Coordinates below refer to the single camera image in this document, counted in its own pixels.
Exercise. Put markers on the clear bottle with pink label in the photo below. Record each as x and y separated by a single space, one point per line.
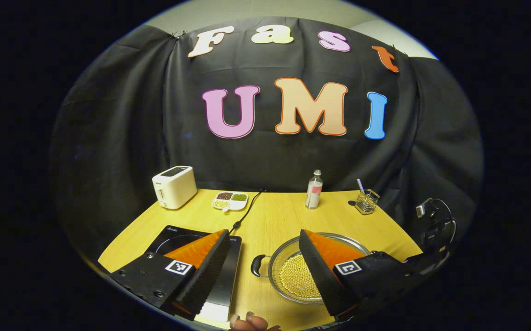
313 193

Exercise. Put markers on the striped straw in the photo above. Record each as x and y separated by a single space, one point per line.
361 186

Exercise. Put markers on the white toaster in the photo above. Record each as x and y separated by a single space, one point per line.
175 186

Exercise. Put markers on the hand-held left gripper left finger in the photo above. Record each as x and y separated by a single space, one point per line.
203 276

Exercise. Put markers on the white divided dish of beans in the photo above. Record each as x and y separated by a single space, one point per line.
231 202

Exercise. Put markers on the black induction cooktop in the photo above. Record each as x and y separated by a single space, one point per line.
178 236

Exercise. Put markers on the pile of yellow soybeans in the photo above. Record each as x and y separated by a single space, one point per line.
295 276

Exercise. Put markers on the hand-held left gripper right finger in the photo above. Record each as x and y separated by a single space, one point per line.
322 276

